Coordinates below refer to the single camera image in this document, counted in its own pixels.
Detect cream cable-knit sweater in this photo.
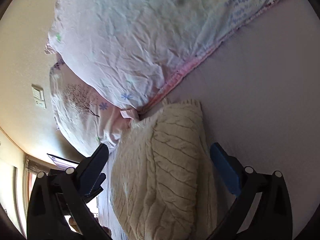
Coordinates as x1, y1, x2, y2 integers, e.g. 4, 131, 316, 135
110, 100, 217, 239

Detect person left hand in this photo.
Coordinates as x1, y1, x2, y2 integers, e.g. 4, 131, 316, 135
68, 217, 81, 234

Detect flat dark monitor screen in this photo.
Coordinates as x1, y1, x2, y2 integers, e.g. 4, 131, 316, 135
47, 153, 80, 170

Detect pink tree-print pillow left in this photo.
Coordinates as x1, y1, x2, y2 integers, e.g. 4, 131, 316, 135
49, 55, 138, 157

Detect lavender bed sheet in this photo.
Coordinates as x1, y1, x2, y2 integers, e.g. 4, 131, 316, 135
96, 0, 320, 240

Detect pink floral pillow right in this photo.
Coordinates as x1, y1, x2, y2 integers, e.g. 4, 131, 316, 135
45, 0, 279, 112

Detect white wall switch socket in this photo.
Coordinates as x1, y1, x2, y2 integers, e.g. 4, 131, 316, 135
31, 84, 46, 109

